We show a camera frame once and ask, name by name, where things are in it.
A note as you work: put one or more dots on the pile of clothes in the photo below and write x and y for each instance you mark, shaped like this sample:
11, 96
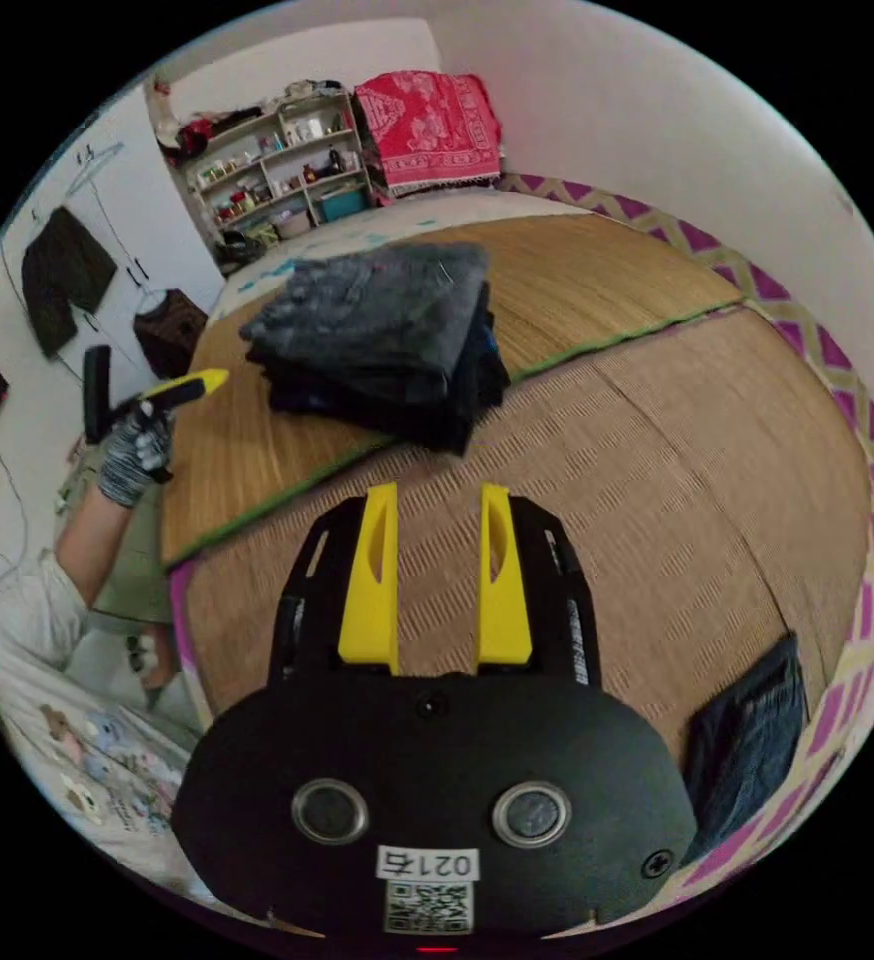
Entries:
384, 337

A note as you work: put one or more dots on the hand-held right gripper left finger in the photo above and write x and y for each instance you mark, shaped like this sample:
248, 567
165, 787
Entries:
368, 600

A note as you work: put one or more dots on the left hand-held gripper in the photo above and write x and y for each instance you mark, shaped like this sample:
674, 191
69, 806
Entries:
146, 412

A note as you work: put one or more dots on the dark hanging shorts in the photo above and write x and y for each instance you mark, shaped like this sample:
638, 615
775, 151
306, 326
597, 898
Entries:
62, 277

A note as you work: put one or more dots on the brown hanging shirt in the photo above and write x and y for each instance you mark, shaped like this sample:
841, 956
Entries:
171, 336

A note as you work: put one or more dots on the person's body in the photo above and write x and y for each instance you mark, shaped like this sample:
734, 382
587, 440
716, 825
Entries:
24, 675

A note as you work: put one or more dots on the white wardrobe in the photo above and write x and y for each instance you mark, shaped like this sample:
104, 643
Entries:
144, 217

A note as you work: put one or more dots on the bed with woven mat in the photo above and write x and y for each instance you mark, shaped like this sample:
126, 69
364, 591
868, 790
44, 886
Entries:
669, 487

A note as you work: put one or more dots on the person's left hand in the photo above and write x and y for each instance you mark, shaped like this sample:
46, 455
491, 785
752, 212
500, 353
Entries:
131, 459

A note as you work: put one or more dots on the person's left forearm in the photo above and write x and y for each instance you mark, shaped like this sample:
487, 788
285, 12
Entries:
90, 546

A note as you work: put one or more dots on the red patterned blanket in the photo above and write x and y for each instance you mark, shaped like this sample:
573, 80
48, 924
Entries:
429, 131

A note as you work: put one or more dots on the folded dark blue jeans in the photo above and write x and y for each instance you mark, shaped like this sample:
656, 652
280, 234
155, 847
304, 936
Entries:
748, 750

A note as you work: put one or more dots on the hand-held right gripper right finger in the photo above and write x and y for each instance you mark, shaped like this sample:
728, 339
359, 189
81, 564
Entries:
504, 600

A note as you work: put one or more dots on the white open shelf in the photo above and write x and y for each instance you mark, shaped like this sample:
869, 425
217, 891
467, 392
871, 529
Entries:
279, 169

